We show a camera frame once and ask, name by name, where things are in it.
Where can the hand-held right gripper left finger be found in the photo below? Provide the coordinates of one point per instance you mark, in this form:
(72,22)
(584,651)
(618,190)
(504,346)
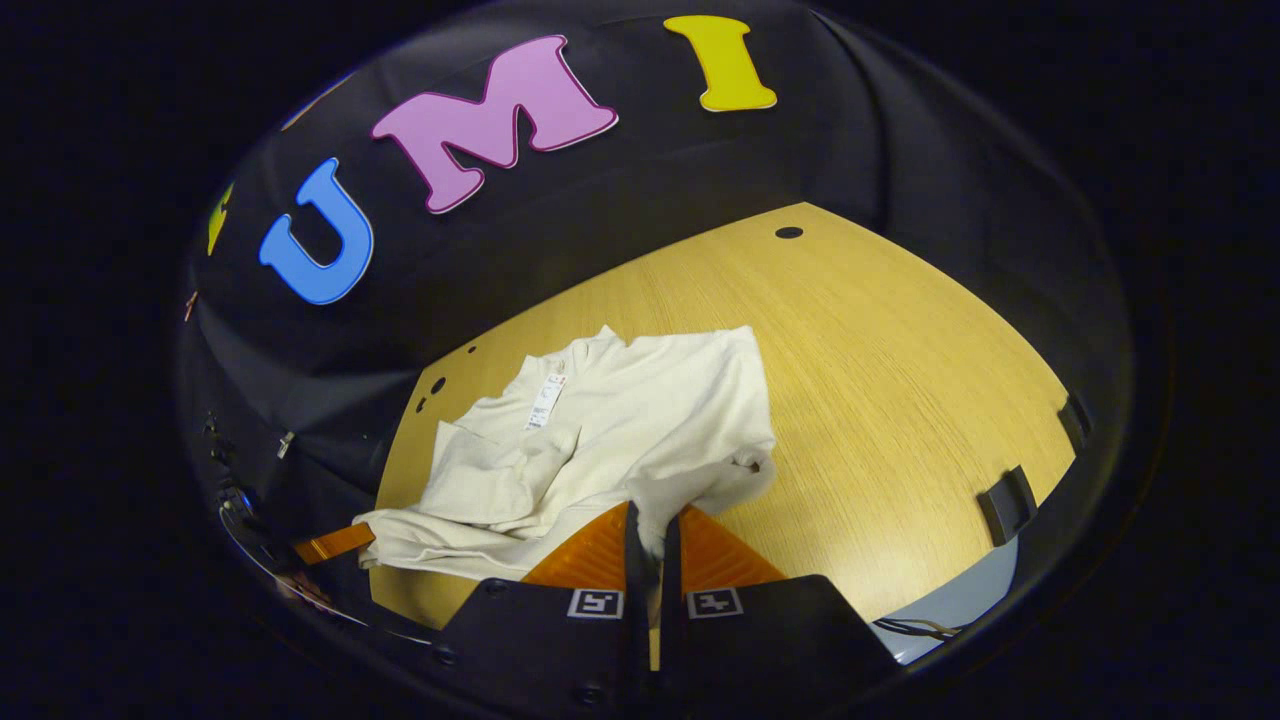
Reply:
(634,640)

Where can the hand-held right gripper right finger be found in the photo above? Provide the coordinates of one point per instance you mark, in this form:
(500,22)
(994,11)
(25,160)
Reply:
(670,640)

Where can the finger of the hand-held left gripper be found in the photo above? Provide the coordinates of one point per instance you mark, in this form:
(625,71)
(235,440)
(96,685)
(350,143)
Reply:
(335,543)

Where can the white sweatshirt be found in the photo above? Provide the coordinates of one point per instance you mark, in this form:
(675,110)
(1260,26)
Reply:
(650,420)

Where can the white metal cloth clip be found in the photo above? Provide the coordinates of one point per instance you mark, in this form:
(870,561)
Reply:
(285,444)

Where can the copper cloth clip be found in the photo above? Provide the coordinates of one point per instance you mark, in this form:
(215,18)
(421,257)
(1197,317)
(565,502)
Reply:
(190,305)

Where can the white paper hang tag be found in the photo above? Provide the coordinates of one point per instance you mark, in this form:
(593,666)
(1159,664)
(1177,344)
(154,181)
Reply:
(546,402)

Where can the black backdrop cloth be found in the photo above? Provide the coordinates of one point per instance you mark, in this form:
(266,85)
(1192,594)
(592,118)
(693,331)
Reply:
(850,150)

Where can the black table bracket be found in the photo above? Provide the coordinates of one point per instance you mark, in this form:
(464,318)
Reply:
(1076,421)
(1007,506)

